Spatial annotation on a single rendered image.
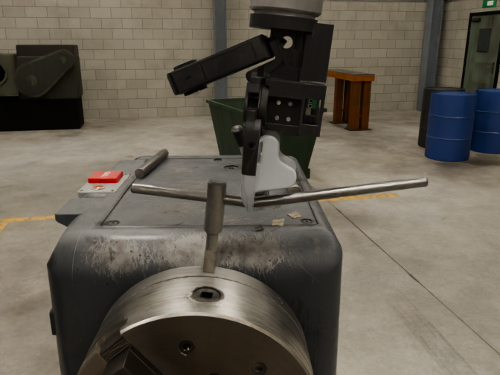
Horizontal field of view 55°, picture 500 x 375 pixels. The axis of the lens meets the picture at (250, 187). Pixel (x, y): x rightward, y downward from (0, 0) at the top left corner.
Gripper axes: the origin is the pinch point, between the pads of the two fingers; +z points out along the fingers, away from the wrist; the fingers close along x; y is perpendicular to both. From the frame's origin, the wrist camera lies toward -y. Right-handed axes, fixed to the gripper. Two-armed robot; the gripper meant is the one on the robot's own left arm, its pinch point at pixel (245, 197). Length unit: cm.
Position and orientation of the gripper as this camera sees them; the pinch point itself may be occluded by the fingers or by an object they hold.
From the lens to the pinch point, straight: 55.0
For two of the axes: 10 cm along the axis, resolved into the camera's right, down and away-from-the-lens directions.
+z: -1.0, 9.5, 2.9
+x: 0.8, -2.8, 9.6
